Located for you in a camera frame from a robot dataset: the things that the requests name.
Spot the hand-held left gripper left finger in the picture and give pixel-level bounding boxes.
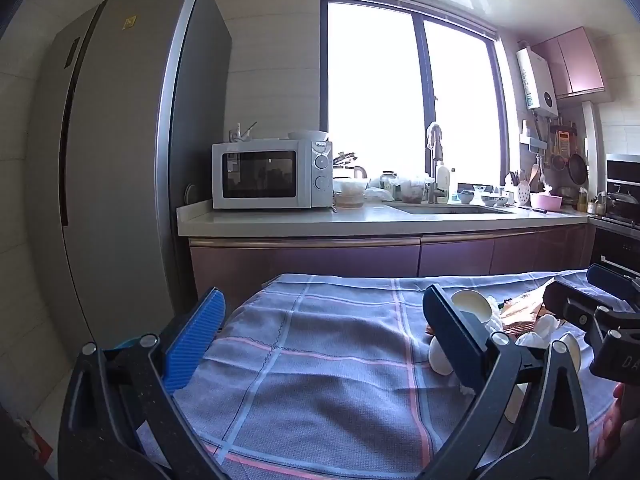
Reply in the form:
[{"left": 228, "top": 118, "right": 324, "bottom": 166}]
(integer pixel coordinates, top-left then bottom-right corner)
[{"left": 57, "top": 287, "right": 231, "bottom": 480}]

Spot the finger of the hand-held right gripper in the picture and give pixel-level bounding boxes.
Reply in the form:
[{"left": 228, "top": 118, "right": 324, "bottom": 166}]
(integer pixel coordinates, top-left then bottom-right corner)
[
  {"left": 587, "top": 264, "right": 640, "bottom": 311},
  {"left": 542, "top": 280, "right": 613, "bottom": 350}
]

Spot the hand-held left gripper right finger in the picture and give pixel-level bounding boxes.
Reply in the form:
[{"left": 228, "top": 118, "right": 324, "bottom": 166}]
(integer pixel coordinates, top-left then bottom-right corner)
[{"left": 422, "top": 284, "right": 591, "bottom": 480}]

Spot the white eggshell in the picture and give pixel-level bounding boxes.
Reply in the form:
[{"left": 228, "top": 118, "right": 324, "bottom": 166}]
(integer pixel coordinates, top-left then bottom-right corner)
[
  {"left": 451, "top": 290, "right": 493, "bottom": 323},
  {"left": 429, "top": 337, "right": 454, "bottom": 376}
]

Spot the white tissue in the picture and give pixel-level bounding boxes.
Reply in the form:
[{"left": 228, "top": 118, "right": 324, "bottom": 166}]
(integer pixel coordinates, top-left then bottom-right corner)
[{"left": 515, "top": 312, "right": 566, "bottom": 348}]

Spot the person's right hand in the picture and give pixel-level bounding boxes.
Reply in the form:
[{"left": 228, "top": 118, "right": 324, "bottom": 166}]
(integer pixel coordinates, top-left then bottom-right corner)
[{"left": 597, "top": 382, "right": 627, "bottom": 467}]

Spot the black built-in oven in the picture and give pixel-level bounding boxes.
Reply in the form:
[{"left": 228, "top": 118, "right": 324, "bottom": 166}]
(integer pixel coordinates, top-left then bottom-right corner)
[{"left": 590, "top": 152, "right": 640, "bottom": 283}]

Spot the black cooking pot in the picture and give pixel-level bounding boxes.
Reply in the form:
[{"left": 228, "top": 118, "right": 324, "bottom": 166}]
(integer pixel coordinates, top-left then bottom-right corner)
[{"left": 606, "top": 186, "right": 640, "bottom": 217}]

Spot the hanging frying pan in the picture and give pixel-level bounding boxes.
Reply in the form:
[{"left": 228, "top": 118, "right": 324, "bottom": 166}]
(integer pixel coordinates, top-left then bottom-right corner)
[{"left": 568, "top": 152, "right": 588, "bottom": 184}]

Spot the checked purple table cloth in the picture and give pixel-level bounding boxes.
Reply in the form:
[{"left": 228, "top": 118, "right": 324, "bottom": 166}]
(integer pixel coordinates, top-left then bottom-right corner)
[{"left": 135, "top": 270, "right": 640, "bottom": 480}]

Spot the kitchen counter with purple cabinets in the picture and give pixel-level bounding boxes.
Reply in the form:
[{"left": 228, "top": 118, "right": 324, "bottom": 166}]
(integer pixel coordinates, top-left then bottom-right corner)
[{"left": 177, "top": 197, "right": 598, "bottom": 303}]

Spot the large glass jar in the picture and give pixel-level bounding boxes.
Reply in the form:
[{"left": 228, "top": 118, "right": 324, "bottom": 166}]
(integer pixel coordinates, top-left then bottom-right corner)
[{"left": 400, "top": 176, "right": 426, "bottom": 204}]

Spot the white dish soap bottle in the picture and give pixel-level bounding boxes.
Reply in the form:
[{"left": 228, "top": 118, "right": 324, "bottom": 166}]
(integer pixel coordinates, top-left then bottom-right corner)
[{"left": 436, "top": 161, "right": 451, "bottom": 204}]

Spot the glass kettle jug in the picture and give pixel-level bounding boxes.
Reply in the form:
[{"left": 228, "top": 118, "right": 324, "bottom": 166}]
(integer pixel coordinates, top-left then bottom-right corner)
[{"left": 334, "top": 180, "right": 368, "bottom": 209}]

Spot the metal kitchen faucet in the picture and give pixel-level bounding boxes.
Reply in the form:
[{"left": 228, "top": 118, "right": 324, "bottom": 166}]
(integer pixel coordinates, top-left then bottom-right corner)
[{"left": 425, "top": 122, "right": 453, "bottom": 205}]

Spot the white microwave oven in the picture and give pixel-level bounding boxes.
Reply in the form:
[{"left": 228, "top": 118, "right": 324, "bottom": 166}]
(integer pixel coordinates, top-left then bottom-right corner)
[{"left": 211, "top": 139, "right": 334, "bottom": 210}]

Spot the glass kettle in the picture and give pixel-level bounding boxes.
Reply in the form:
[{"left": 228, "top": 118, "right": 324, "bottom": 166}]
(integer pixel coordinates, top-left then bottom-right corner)
[{"left": 332, "top": 150, "right": 369, "bottom": 182}]

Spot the grey refrigerator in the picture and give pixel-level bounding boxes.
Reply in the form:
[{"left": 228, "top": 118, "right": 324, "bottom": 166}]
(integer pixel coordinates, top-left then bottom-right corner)
[{"left": 27, "top": 0, "right": 233, "bottom": 356}]

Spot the white water heater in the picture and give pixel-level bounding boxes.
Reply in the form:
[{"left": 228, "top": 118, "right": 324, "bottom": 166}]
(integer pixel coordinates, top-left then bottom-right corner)
[{"left": 516, "top": 47, "right": 560, "bottom": 116}]

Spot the kitchen window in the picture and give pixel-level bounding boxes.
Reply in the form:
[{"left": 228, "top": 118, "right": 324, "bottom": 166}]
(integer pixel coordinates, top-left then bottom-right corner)
[{"left": 320, "top": 0, "right": 516, "bottom": 192}]

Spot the pink wall cabinet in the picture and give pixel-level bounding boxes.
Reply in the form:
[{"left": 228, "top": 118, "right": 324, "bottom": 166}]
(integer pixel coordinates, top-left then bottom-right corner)
[{"left": 531, "top": 26, "right": 605, "bottom": 100}]

